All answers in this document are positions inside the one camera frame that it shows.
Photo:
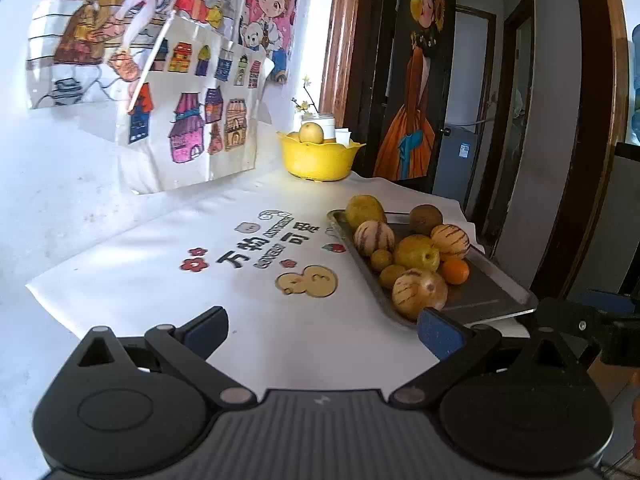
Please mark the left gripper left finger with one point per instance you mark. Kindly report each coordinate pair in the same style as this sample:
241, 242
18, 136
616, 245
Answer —
183, 352

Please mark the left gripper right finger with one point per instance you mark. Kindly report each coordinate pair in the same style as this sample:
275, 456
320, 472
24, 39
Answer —
458, 350

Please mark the striped round melon back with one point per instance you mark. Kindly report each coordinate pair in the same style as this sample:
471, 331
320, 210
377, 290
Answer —
418, 289

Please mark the orange tangerine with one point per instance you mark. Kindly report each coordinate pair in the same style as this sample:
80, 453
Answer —
454, 271

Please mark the yellow-green pear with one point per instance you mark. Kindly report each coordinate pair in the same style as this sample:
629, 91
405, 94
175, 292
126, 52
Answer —
417, 251

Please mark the striped pepino melon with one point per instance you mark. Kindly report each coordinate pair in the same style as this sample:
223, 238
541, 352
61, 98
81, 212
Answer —
451, 241
373, 235

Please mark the small brown longan fruit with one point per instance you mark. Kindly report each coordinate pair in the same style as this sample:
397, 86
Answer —
381, 259

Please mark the brown kiwi fruit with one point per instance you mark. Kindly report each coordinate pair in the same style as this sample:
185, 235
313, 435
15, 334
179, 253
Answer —
423, 219

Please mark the brown-yellow oval mango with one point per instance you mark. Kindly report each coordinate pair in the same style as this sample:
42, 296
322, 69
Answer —
362, 208

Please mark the person's right hand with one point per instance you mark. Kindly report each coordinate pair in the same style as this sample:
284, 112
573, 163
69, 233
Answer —
635, 411

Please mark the metal baking tray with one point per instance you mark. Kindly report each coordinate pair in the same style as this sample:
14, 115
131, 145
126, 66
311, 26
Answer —
487, 295

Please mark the white printed table cloth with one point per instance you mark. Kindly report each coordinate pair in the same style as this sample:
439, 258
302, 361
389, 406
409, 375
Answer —
301, 314

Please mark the grey refrigerator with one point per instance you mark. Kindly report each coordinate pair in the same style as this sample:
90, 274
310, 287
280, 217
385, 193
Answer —
455, 162

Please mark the lady in orange dress painting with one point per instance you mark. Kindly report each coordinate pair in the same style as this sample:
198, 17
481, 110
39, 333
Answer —
417, 91

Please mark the yellow plastic bowl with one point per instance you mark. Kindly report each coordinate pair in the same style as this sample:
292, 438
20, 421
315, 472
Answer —
326, 162

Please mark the houses drawing paper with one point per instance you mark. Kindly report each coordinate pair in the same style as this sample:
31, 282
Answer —
193, 115

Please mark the white carton in bowl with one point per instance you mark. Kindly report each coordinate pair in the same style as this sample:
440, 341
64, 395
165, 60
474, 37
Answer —
342, 136

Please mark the yellow pear in bowl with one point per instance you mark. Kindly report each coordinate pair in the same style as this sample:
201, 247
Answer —
311, 132

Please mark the white cup in bowl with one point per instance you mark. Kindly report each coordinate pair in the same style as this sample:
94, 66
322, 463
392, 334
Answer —
327, 122

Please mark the yellow flower twig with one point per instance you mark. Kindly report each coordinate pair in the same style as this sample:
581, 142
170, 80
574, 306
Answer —
306, 106

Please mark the boy with fan drawing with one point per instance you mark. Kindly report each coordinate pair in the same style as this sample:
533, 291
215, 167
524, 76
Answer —
86, 51

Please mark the wooden door frame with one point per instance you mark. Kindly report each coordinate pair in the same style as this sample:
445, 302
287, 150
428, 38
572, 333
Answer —
339, 48

